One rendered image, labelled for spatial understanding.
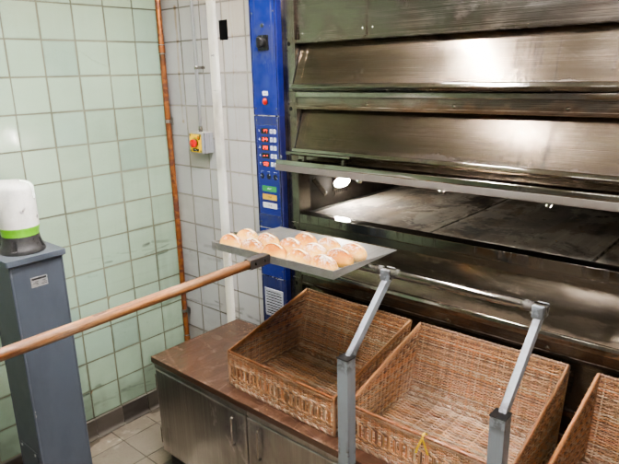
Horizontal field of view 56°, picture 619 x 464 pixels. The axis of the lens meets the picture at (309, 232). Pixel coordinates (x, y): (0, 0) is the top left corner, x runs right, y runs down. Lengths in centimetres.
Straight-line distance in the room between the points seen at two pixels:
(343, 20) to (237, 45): 58
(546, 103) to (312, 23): 98
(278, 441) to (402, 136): 120
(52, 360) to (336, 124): 138
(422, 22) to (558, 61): 49
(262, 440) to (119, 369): 119
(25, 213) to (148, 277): 117
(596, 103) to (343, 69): 92
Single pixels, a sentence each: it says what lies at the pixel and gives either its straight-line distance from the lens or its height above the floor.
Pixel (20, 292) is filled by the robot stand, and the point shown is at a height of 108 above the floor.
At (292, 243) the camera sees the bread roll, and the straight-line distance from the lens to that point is 196.
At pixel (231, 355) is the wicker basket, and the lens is 234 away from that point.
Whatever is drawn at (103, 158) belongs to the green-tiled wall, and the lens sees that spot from 296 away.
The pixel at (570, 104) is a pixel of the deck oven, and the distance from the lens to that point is 192.
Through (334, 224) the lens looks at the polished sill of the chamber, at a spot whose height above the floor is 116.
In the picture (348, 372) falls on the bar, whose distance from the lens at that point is 178.
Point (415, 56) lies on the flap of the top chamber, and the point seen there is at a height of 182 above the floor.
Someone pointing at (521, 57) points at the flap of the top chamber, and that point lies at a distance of 197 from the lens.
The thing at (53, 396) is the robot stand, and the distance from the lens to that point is 238.
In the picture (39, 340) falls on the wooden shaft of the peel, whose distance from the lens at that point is 149.
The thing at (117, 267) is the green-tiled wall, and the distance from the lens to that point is 309.
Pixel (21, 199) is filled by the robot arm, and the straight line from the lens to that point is 217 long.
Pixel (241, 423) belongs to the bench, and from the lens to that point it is 237.
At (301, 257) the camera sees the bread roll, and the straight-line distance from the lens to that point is 183.
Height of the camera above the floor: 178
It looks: 15 degrees down
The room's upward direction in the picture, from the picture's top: 1 degrees counter-clockwise
